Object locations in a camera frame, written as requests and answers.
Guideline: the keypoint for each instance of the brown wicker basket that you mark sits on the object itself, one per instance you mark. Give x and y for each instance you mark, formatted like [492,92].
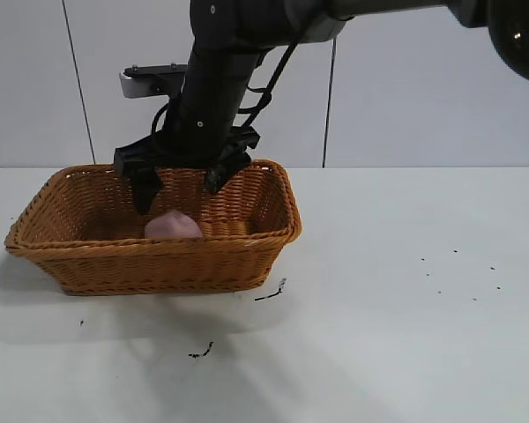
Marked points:
[158,264]

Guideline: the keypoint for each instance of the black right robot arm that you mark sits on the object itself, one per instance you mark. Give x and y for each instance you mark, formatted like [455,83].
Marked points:
[229,22]

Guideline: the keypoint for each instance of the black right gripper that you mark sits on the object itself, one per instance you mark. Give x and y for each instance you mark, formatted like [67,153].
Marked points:
[207,106]

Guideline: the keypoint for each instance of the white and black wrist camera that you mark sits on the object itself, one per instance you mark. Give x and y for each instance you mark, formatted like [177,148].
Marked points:
[136,83]

